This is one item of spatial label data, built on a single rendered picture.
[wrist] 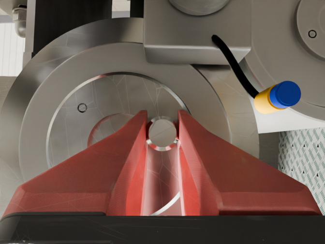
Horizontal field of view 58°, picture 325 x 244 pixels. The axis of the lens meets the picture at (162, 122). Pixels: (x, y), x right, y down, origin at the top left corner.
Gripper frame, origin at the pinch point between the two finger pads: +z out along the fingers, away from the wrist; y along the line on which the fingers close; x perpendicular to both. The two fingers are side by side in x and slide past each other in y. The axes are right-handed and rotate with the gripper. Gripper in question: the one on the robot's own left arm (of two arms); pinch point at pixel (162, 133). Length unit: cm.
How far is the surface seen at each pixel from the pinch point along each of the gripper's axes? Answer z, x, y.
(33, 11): 8.1, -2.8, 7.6
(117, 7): 275, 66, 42
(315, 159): 12.5, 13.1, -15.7
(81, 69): 4.9, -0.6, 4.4
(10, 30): 285, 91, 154
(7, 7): 41.0, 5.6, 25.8
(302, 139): 16.1, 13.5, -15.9
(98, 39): 6.6, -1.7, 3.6
